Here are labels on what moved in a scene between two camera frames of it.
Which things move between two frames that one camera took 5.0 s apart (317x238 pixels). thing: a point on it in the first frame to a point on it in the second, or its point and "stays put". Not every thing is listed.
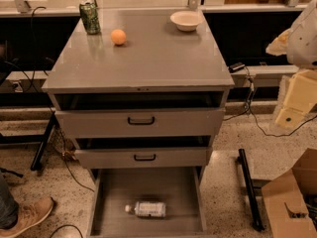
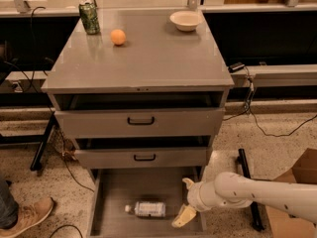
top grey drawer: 139,123 stays put
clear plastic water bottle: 148,208 stays put
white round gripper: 304,42 to 195,196
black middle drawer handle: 144,159 stays put
